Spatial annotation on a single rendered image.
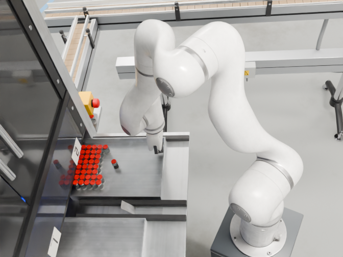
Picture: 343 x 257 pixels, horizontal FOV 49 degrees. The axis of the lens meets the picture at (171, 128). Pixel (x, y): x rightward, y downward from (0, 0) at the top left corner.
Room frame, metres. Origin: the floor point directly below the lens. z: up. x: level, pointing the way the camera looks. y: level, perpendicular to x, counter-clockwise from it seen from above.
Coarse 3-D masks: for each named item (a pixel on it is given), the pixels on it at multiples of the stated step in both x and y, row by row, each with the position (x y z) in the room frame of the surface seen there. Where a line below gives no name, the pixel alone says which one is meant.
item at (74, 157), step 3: (78, 141) 0.85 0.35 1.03; (75, 144) 0.82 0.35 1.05; (78, 144) 0.84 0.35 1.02; (75, 147) 0.81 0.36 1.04; (78, 147) 0.83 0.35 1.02; (78, 150) 0.82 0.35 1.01; (72, 153) 0.78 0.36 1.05; (75, 153) 0.79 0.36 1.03; (72, 156) 0.77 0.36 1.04; (75, 156) 0.79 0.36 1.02; (78, 156) 0.80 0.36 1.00; (75, 159) 0.78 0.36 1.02; (78, 159) 0.79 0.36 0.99; (75, 162) 0.77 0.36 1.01
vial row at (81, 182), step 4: (88, 148) 0.88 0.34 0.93; (88, 152) 0.86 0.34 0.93; (84, 156) 0.84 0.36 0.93; (88, 156) 0.84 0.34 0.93; (84, 160) 0.83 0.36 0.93; (88, 160) 0.83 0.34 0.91; (84, 164) 0.81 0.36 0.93; (88, 164) 0.81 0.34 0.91; (84, 168) 0.79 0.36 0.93; (84, 172) 0.77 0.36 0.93; (80, 176) 0.76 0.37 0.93; (84, 176) 0.75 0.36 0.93; (80, 180) 0.74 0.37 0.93; (84, 180) 0.75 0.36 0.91; (80, 184) 0.72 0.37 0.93; (84, 184) 0.73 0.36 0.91; (84, 188) 0.72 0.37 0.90
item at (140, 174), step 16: (96, 144) 0.92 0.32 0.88; (112, 144) 0.91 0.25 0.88; (128, 144) 0.89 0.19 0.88; (144, 144) 0.88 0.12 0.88; (128, 160) 0.82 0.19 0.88; (144, 160) 0.80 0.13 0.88; (160, 160) 0.79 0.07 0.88; (112, 176) 0.76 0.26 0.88; (128, 176) 0.74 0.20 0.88; (144, 176) 0.73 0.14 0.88; (160, 176) 0.72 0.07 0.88; (80, 192) 0.71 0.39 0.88; (96, 192) 0.70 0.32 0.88; (112, 192) 0.69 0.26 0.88; (128, 192) 0.68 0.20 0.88; (144, 192) 0.66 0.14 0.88; (160, 192) 0.64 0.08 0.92
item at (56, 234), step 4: (56, 228) 0.52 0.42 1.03; (56, 232) 0.51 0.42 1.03; (52, 236) 0.49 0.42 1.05; (56, 236) 0.50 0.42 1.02; (60, 236) 0.51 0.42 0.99; (52, 240) 0.48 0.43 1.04; (52, 244) 0.47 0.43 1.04; (56, 244) 0.48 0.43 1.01; (52, 248) 0.46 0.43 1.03; (56, 248) 0.46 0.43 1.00; (48, 252) 0.44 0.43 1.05; (52, 252) 0.45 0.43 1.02; (56, 252) 0.45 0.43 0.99; (52, 256) 0.44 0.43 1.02
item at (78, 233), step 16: (64, 224) 0.60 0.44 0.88; (80, 224) 0.59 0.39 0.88; (96, 224) 0.57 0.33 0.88; (112, 224) 0.56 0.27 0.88; (128, 224) 0.55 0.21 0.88; (144, 224) 0.53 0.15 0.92; (64, 240) 0.54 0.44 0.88; (80, 240) 0.53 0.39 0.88; (96, 240) 0.51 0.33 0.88; (112, 240) 0.50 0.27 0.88; (128, 240) 0.49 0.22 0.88; (144, 240) 0.48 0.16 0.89; (64, 256) 0.48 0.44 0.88; (80, 256) 0.47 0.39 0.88; (96, 256) 0.46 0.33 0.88; (112, 256) 0.45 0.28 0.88; (128, 256) 0.44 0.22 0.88
